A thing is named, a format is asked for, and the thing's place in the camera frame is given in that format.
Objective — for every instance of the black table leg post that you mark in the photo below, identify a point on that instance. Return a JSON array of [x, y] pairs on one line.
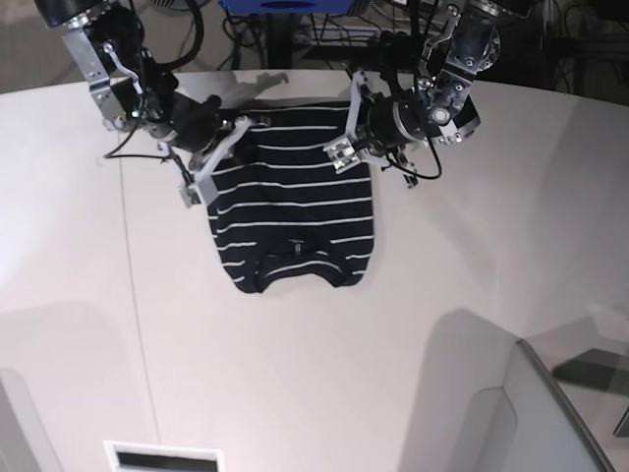
[[279, 35]]

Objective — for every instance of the blue bin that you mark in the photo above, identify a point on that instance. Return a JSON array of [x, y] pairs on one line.
[[245, 7]]

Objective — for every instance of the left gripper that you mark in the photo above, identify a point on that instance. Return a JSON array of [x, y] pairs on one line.
[[431, 111]]

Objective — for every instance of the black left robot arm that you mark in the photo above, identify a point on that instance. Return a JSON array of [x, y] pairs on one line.
[[394, 50]]

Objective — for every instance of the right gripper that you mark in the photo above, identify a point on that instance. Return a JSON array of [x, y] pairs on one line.
[[135, 92]]

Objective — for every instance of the white power strip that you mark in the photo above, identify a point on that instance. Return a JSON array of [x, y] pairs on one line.
[[321, 35]]

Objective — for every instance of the navy white striped t-shirt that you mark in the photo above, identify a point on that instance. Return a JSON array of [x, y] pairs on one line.
[[282, 211]]

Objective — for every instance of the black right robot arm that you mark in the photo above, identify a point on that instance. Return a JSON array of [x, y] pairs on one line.
[[50, 11]]

